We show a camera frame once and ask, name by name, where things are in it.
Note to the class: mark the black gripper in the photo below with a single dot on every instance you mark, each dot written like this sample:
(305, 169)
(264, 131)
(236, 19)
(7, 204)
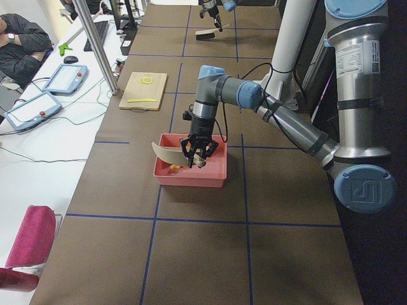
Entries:
(210, 7)
(201, 126)

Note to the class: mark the beige plastic dustpan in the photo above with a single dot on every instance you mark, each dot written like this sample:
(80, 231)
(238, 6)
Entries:
(175, 156)

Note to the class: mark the beige hand brush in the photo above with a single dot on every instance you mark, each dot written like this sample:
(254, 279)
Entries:
(202, 35)

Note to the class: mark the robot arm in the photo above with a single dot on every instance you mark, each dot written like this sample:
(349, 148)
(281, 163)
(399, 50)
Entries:
(210, 7)
(353, 29)

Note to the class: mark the pink plastic bin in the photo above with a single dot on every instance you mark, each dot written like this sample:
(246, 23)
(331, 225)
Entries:
(213, 174)

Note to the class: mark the wooden cutting board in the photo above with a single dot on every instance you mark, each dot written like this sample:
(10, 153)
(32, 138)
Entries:
(134, 89)

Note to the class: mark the yellow plastic knife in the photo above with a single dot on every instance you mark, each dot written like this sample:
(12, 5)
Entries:
(135, 100)

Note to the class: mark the lemon slice lower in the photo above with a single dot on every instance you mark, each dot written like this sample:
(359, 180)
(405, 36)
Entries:
(146, 80)

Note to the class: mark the teach pendant far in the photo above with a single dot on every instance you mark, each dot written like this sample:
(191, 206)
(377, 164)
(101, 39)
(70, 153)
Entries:
(66, 79)

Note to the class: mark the teach pendant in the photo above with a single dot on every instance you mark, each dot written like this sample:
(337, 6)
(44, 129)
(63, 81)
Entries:
(33, 112)
(66, 79)

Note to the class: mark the black computer mouse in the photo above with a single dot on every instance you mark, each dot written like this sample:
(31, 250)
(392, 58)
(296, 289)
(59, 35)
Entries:
(70, 59)

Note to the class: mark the teach pendant near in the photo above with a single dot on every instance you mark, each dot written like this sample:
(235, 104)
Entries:
(33, 112)

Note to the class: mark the green plastic clamp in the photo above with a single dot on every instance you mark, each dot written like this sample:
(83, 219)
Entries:
(63, 48)

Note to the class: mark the magenta cloth on stand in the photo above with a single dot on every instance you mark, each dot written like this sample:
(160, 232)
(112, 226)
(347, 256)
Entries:
(34, 239)

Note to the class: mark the seated person in black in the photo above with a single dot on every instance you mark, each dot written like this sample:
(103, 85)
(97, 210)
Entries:
(24, 48)

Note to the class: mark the red chair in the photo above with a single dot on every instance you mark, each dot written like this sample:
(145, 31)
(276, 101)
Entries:
(18, 281)

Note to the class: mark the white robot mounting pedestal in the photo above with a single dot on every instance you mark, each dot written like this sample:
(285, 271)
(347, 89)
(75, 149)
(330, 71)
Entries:
(279, 82)

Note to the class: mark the aluminium frame post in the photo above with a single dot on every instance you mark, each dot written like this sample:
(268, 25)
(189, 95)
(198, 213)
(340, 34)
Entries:
(100, 55)

